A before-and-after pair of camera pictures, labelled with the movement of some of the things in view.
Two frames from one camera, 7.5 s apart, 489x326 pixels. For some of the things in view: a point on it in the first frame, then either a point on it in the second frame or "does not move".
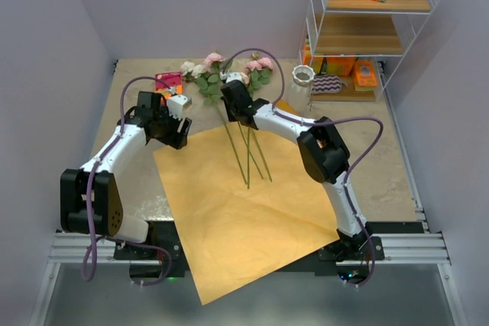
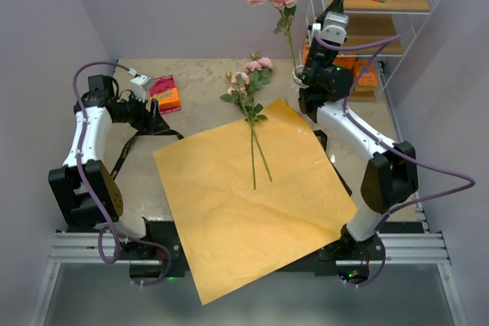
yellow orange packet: (365, 78) does not move
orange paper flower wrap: (244, 205) does not move
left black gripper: (176, 140) to (145, 121)
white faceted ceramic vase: (299, 95) does not move
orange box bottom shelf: (341, 66) does not move
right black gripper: (231, 117) to (336, 6)
